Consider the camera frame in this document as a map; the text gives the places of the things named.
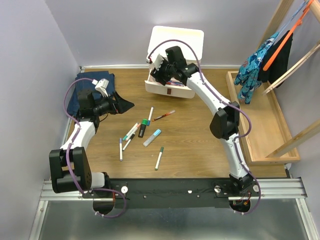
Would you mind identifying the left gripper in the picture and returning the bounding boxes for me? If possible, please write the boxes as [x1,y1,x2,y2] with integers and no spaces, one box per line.
[92,90,134,116]

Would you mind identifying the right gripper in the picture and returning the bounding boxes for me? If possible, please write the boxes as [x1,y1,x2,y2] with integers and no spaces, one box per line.
[149,56,176,87]

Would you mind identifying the drawer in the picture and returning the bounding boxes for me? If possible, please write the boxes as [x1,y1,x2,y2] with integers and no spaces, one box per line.
[144,74,195,99]

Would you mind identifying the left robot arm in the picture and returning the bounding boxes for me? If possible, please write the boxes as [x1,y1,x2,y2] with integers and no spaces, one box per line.
[49,88,135,198]

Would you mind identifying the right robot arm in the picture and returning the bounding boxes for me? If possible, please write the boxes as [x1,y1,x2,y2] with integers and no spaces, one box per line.
[146,46,254,196]

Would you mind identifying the white drawer unit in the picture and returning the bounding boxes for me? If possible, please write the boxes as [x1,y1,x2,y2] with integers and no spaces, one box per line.
[147,25,205,76]

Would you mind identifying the teal capped white marker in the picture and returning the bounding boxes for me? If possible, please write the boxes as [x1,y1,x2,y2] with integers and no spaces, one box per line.
[122,122,139,141]

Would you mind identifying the pink capped white marker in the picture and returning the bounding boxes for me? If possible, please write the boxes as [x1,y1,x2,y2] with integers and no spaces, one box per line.
[126,123,141,141]

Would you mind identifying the green black highlighter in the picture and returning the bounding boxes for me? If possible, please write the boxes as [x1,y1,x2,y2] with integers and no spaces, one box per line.
[138,118,148,138]

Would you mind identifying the blue capped white marker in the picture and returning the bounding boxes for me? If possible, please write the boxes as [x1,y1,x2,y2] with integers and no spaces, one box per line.
[147,106,154,126]

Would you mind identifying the black capped white marker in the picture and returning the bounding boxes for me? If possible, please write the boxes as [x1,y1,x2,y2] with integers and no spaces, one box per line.
[122,134,135,152]

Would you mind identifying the purple capped white marker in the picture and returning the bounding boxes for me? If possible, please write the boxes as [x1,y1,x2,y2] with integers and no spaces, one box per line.
[119,138,123,162]

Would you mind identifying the red gel pen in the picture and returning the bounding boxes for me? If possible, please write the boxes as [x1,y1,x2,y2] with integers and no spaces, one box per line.
[152,110,176,122]

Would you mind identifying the folded blue jeans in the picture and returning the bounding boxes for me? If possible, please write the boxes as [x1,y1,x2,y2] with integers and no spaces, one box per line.
[67,70,115,117]

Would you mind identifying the light blue highlighter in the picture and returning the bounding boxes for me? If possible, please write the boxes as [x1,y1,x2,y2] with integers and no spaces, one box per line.
[143,129,162,147]

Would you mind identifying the dark green capped marker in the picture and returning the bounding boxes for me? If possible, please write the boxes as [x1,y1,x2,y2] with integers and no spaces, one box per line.
[154,146,164,171]

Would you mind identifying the blue patterned garment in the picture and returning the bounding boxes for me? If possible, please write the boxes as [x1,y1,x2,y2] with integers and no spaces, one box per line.
[233,32,279,105]

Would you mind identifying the black garment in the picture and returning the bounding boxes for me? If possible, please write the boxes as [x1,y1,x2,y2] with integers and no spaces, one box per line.
[255,30,293,89]

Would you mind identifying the wooden clothes rack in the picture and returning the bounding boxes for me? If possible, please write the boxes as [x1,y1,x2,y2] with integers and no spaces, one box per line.
[257,0,320,158]

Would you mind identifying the wooden tray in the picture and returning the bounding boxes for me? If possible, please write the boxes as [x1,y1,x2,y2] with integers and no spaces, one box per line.
[226,71,301,165]

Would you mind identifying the orange hanger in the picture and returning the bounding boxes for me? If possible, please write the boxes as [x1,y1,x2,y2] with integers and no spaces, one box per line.
[263,0,314,71]

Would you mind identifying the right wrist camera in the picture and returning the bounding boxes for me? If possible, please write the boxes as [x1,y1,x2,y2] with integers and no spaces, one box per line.
[149,54,168,71]

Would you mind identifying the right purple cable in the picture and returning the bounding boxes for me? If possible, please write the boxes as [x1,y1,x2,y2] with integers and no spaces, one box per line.
[146,39,263,216]

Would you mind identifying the purple cable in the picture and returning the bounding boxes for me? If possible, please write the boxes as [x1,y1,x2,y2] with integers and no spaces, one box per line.
[62,77,128,219]
[146,39,263,216]

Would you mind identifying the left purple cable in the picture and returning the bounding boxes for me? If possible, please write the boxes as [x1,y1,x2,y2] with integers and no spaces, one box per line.
[62,77,128,219]

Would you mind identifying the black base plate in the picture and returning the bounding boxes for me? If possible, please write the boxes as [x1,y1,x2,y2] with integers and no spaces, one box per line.
[83,178,259,209]

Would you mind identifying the aluminium rail frame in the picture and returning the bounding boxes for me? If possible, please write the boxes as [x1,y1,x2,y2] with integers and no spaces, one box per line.
[30,177,320,240]

